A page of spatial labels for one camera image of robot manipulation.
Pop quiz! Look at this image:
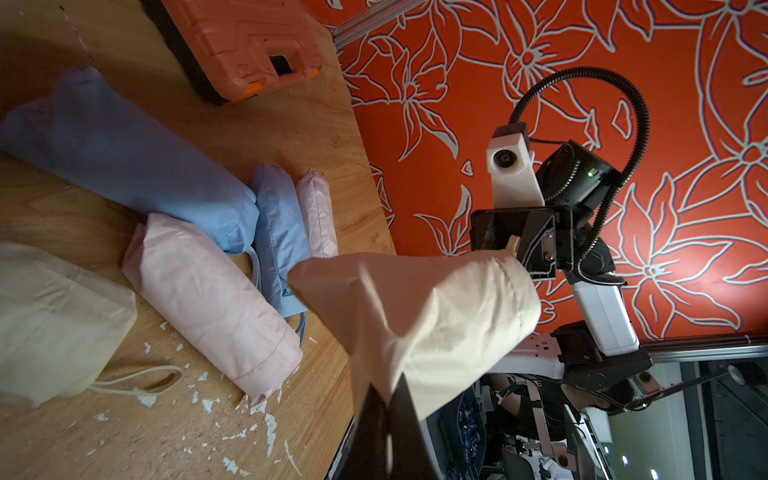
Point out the cream sleeve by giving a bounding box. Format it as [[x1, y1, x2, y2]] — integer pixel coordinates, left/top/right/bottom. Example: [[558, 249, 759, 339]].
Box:
[[287, 250, 541, 420]]

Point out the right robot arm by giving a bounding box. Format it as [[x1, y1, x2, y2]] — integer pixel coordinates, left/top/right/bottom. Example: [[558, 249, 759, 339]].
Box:
[[471, 67, 685, 415]]

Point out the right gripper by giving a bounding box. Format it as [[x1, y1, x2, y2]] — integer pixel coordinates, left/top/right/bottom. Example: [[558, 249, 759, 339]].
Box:
[[470, 206, 575, 279]]

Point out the light blue sleeved umbrella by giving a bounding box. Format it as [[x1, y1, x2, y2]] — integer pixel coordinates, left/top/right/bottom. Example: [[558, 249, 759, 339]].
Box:
[[1, 67, 259, 255]]

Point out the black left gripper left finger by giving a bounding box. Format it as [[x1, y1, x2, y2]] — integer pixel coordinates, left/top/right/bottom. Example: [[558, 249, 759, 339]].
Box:
[[332, 385, 391, 480]]

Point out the pink sleeved umbrella long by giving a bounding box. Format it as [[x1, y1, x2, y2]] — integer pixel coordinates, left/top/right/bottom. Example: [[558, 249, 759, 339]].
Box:
[[122, 213, 303, 404]]

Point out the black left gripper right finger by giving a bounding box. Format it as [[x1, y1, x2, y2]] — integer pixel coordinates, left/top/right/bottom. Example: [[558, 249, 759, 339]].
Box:
[[391, 375, 440, 480]]

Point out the red plastic tool case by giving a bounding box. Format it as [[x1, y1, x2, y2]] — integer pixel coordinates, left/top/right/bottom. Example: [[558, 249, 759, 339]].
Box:
[[142, 0, 323, 106]]

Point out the cream sleeved umbrella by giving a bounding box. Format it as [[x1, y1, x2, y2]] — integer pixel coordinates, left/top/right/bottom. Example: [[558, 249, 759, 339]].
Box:
[[1, 241, 183, 408]]

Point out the pink sleeved umbrella short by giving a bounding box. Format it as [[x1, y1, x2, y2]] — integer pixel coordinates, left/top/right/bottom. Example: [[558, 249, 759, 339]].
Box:
[[296, 168, 339, 258]]

